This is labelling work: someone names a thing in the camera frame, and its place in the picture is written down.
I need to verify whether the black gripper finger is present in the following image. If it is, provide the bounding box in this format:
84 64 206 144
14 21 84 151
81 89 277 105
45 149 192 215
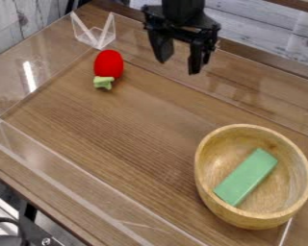
149 30 174 63
188 40 212 75

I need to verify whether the clear acrylic table fence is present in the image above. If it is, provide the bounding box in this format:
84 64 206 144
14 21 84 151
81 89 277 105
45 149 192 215
0 15 308 246

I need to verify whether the red plush strawberry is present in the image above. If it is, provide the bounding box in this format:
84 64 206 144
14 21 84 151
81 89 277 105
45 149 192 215
93 50 124 90

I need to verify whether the black cable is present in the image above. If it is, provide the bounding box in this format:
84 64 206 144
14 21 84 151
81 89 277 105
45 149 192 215
0 216 29 246

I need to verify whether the black table leg bracket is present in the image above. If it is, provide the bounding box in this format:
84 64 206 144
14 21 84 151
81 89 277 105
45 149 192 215
18 200 65 246

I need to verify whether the clear acrylic corner bracket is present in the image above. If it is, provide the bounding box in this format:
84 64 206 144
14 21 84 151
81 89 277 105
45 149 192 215
70 12 116 50

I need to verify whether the green rectangular block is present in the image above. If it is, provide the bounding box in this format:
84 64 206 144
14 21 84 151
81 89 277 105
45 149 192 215
213 148 279 207

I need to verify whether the wooden bowl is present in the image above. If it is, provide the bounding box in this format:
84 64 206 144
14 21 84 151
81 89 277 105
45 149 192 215
193 124 308 230

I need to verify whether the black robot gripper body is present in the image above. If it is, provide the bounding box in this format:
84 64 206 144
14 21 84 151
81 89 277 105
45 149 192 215
141 0 221 52

